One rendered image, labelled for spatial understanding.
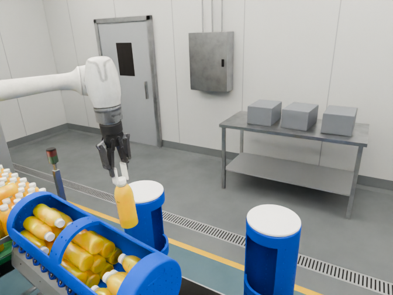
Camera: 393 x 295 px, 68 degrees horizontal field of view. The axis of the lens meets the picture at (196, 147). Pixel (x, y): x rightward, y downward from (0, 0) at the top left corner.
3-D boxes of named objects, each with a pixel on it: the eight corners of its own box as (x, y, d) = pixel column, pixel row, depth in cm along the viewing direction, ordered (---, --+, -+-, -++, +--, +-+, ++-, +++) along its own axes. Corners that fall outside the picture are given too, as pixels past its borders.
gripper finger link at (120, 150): (110, 136, 104) (113, 134, 105) (120, 161, 110) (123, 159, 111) (117, 138, 102) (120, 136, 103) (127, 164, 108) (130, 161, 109)
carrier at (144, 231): (136, 315, 203) (176, 304, 211) (120, 208, 171) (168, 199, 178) (132, 284, 229) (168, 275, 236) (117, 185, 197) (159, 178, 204)
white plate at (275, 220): (257, 199, 173) (257, 201, 173) (238, 225, 151) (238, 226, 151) (306, 212, 159) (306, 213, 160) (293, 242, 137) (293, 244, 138)
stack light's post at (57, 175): (82, 290, 243) (54, 171, 202) (79, 288, 245) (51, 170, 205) (86, 287, 246) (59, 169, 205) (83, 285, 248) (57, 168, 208)
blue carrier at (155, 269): (128, 360, 97) (123, 291, 89) (11, 254, 147) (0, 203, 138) (182, 304, 119) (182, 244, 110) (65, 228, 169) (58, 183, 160)
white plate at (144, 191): (120, 205, 171) (120, 207, 172) (167, 197, 178) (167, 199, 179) (118, 184, 196) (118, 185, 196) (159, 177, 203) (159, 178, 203)
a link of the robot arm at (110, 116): (126, 103, 99) (129, 120, 101) (109, 100, 104) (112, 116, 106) (104, 110, 92) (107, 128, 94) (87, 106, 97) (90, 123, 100)
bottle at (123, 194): (127, 217, 121) (119, 177, 114) (141, 220, 118) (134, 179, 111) (116, 227, 115) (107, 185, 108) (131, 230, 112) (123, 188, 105)
